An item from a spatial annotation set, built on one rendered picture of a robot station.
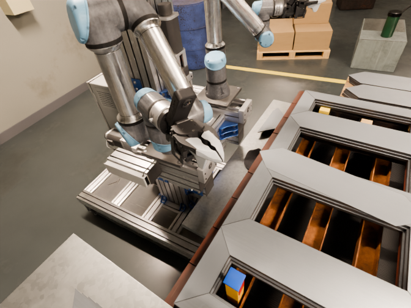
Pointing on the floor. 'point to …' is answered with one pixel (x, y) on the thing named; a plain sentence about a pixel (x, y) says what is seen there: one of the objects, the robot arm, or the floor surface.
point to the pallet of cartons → (301, 35)
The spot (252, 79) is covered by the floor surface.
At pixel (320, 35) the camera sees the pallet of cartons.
